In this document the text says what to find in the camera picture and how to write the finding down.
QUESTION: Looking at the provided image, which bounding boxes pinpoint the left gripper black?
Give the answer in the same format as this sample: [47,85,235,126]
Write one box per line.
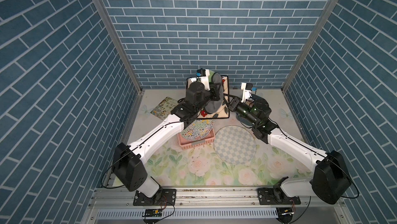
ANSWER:
[192,82,220,113]

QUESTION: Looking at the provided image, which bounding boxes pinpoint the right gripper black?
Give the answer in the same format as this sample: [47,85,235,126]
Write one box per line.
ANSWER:
[222,94,258,128]

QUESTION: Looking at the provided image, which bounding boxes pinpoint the square floral plate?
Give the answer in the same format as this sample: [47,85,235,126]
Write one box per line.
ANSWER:
[185,70,229,120]

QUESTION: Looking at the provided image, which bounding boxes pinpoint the blue checkered round plate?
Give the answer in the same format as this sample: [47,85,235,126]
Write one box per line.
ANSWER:
[214,126,256,165]

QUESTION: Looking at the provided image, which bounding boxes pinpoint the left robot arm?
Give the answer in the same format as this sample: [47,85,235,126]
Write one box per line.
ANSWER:
[111,81,224,198]

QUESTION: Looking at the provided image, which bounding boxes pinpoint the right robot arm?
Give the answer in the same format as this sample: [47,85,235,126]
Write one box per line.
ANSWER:
[224,95,353,204]

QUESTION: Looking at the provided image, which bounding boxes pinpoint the round colourful speckled plate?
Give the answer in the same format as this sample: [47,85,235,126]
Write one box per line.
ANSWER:
[181,119,215,141]

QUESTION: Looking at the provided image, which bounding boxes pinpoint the dark green plastic bin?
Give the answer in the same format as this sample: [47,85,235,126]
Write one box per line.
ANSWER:
[236,95,271,127]

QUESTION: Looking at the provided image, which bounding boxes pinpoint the pink perforated plastic basket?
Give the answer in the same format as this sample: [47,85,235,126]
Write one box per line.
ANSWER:
[177,128,215,150]

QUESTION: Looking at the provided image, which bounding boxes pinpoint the small green circuit board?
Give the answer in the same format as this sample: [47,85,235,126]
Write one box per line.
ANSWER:
[143,209,162,219]

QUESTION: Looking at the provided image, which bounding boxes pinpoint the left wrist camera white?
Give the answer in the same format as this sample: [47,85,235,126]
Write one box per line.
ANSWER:
[196,68,210,91]

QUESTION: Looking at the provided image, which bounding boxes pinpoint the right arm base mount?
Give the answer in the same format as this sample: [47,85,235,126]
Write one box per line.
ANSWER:
[257,177,301,205]

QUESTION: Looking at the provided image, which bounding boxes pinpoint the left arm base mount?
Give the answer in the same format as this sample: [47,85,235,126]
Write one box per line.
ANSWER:
[133,187,177,206]

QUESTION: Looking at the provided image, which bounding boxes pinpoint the aluminium rail frame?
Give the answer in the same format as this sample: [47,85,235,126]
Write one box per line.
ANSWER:
[82,186,354,224]

